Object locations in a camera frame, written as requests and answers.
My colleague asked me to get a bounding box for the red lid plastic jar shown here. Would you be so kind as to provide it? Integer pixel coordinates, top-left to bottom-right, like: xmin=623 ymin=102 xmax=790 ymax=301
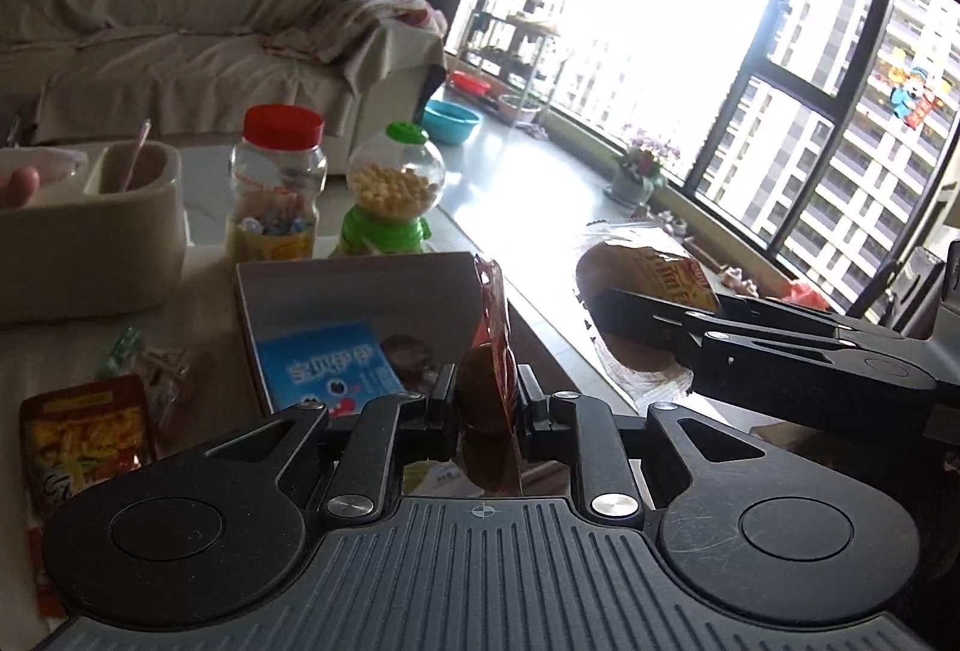
xmin=226 ymin=104 xmax=329 ymax=263

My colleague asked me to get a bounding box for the pink cardboard box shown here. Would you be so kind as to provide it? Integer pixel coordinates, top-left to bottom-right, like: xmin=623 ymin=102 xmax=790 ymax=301
xmin=233 ymin=251 xmax=527 ymax=421

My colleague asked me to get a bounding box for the blue plastic basin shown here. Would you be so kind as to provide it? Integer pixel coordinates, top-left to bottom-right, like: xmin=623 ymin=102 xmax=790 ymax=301
xmin=423 ymin=99 xmax=482 ymax=146

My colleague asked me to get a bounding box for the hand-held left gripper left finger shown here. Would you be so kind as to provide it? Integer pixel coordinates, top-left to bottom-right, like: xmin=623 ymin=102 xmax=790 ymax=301
xmin=202 ymin=362 xmax=460 ymax=521

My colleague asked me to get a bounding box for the pink spoon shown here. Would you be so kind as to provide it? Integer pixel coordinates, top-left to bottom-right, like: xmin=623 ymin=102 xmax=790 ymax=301
xmin=118 ymin=118 xmax=152 ymax=192

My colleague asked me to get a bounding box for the covered sofa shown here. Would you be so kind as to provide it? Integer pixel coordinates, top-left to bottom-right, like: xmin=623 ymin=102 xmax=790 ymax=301
xmin=0 ymin=0 xmax=449 ymax=172

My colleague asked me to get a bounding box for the blue snack packet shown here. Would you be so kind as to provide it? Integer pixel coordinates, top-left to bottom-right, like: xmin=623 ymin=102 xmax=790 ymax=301
xmin=253 ymin=319 xmax=410 ymax=413

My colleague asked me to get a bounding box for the crumpled blanket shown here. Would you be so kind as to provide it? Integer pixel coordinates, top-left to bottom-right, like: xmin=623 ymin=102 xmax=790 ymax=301
xmin=262 ymin=0 xmax=449 ymax=68

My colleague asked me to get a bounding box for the clear green candy wrapper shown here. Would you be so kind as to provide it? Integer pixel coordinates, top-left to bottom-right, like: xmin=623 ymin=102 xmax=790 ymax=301
xmin=92 ymin=325 xmax=190 ymax=401

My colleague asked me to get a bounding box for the window sticker decoration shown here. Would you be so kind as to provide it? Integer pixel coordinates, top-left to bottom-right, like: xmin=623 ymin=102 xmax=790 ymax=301
xmin=872 ymin=46 xmax=952 ymax=132

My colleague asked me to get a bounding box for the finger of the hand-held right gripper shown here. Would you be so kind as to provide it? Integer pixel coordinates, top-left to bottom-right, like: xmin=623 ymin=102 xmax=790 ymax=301
xmin=591 ymin=286 xmax=905 ymax=371
xmin=660 ymin=330 xmax=942 ymax=431

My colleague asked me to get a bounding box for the green gumball dispenser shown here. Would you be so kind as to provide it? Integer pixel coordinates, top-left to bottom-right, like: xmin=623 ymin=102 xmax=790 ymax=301
xmin=330 ymin=121 xmax=448 ymax=259

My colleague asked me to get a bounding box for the potted flower plant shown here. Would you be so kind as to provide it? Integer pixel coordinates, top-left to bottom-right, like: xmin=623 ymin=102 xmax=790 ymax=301
xmin=602 ymin=126 xmax=680 ymax=207

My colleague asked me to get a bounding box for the bread packet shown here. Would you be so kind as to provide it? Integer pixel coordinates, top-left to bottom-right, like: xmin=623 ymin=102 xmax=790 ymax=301
xmin=574 ymin=236 xmax=722 ymax=376

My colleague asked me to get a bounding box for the metal shoe rack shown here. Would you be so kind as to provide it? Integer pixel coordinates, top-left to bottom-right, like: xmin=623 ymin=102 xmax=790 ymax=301
xmin=459 ymin=8 xmax=562 ymax=108

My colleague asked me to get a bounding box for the beige oval container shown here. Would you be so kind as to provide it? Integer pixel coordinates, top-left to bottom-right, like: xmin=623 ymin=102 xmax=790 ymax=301
xmin=0 ymin=142 xmax=188 ymax=324

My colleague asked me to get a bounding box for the yellow snack packet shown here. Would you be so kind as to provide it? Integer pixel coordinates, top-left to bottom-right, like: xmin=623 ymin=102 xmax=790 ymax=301
xmin=20 ymin=374 xmax=156 ymax=518

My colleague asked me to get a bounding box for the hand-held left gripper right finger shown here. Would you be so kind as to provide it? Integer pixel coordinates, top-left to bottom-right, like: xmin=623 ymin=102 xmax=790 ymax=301
xmin=517 ymin=364 xmax=760 ymax=518

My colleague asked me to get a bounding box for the chocolate lollipop packet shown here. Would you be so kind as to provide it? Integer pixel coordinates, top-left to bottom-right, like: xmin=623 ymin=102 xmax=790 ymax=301
xmin=456 ymin=253 xmax=527 ymax=496

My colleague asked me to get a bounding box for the grey flower pot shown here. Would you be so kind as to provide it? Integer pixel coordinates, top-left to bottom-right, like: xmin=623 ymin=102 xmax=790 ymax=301
xmin=498 ymin=94 xmax=542 ymax=128

